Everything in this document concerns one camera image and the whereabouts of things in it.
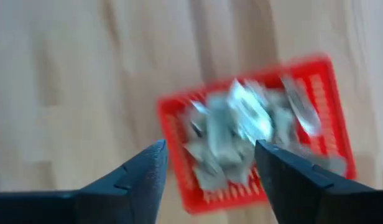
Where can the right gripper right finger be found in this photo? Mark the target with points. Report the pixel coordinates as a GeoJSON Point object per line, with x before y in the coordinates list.
{"type": "Point", "coordinates": [291, 186]}

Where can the green white sweetener packet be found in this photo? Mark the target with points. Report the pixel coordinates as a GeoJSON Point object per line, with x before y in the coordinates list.
{"type": "Point", "coordinates": [221, 133]}
{"type": "Point", "coordinates": [207, 169]}
{"type": "Point", "coordinates": [197, 116]}
{"type": "Point", "coordinates": [300, 105]}
{"type": "Point", "coordinates": [249, 112]}
{"type": "Point", "coordinates": [328, 161]}

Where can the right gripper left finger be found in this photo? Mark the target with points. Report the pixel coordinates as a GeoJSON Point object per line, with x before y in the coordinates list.
{"type": "Point", "coordinates": [138, 193]}

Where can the red plastic mesh basket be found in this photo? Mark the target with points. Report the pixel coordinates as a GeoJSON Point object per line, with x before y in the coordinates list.
{"type": "Point", "coordinates": [331, 102]}

